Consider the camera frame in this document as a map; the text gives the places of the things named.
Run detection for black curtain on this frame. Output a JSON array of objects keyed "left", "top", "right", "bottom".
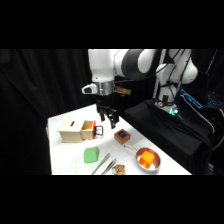
[{"left": 0, "top": 49, "right": 224, "bottom": 176}]

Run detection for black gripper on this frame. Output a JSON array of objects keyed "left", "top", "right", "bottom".
[{"left": 95, "top": 94, "right": 119, "bottom": 130}]

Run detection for light wooden drawer box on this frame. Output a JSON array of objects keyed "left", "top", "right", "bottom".
[{"left": 56, "top": 117, "right": 87, "bottom": 144}]

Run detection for yellow cable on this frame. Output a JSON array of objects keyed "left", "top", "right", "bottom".
[{"left": 211, "top": 109, "right": 224, "bottom": 152}]

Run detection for silver metal pan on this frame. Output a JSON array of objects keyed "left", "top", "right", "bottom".
[{"left": 123, "top": 143, "right": 162, "bottom": 173}]

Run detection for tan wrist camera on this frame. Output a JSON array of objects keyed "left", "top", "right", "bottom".
[{"left": 114, "top": 85, "right": 131, "bottom": 97}]

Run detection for black cloth-covered robot stand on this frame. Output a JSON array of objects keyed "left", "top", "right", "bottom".
[{"left": 119, "top": 98, "right": 215, "bottom": 176}]

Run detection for small green light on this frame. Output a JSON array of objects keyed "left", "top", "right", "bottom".
[{"left": 167, "top": 107, "right": 178, "bottom": 117}]

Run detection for wooden drawer with red handle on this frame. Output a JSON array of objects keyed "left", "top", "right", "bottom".
[{"left": 80, "top": 120, "right": 105, "bottom": 141}]

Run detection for silver metal tongs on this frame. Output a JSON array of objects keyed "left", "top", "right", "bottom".
[{"left": 91, "top": 152, "right": 118, "bottom": 176}]

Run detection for orange block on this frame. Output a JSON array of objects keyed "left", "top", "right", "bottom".
[{"left": 138, "top": 149, "right": 156, "bottom": 167}]

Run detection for brown pretzel-shaped toy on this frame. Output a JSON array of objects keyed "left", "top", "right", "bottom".
[{"left": 111, "top": 163, "right": 127, "bottom": 176}]

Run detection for brown box with blue top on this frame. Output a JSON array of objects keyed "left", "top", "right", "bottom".
[{"left": 113, "top": 128, "right": 132, "bottom": 145}]

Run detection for green sponge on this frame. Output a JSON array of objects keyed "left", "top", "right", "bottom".
[{"left": 83, "top": 145, "right": 101, "bottom": 164}]

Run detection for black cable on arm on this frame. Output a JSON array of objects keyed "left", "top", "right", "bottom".
[{"left": 114, "top": 49, "right": 188, "bottom": 101}]

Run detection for blue-lit electronic device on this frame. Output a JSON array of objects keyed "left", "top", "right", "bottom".
[{"left": 179, "top": 88, "right": 204, "bottom": 110}]

